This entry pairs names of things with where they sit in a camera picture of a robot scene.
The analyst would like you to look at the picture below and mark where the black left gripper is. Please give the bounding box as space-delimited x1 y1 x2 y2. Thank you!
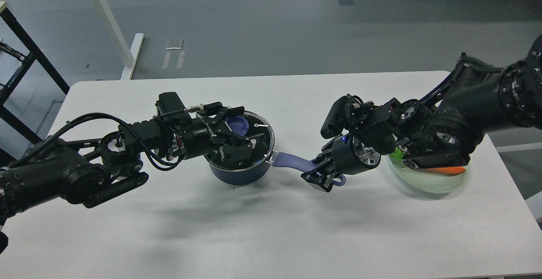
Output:
179 102 265 165

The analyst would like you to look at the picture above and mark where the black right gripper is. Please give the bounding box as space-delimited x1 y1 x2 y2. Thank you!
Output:
301 135 381 193

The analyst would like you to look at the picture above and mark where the glass lid with blue knob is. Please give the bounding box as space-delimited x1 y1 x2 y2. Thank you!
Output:
205 111 275 173

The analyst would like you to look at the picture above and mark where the blue saucepan with handle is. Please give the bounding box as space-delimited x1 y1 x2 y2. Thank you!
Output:
203 110 347 186

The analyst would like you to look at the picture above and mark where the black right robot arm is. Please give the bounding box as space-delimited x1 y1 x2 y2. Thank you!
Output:
301 37 542 192

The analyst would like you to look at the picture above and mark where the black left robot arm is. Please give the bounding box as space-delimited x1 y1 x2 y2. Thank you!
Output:
1 92 265 226

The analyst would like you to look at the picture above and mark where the pale green plate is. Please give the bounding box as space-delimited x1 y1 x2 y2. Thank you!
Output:
388 156 470 194

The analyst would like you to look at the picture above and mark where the toy carrot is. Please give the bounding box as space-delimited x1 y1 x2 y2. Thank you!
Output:
389 148 466 175

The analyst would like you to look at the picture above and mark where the black metal rack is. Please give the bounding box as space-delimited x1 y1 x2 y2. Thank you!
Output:
0 1 70 144

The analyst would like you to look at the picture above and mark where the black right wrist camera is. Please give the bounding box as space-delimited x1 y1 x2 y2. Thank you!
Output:
320 94 357 139

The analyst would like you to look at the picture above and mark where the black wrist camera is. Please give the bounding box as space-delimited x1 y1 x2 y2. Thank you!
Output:
320 94 357 139
155 92 190 120

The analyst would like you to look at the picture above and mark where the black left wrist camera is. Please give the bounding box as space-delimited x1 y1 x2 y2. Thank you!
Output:
155 92 190 120

